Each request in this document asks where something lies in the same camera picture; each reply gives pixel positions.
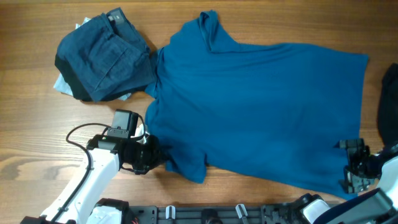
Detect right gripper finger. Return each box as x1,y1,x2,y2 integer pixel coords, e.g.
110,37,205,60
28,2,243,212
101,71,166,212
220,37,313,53
339,179,369,194
337,138,365,149

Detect blue polo shirt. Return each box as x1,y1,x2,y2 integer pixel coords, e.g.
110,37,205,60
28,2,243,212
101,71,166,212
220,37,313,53
146,11,368,199

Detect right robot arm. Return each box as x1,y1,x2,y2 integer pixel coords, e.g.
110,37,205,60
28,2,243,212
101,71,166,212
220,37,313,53
291,139,397,224

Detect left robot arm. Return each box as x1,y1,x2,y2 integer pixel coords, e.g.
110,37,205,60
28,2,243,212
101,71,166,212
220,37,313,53
21,110,164,224

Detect black garment at right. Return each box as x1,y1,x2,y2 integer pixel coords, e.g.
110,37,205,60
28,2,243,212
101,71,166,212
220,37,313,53
377,63,397,145

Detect folded black garment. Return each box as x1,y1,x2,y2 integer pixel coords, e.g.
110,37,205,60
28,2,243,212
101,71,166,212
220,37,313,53
55,56,154,102

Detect folded dark denim jeans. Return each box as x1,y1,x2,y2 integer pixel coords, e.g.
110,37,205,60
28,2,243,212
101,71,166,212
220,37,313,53
55,8,155,100

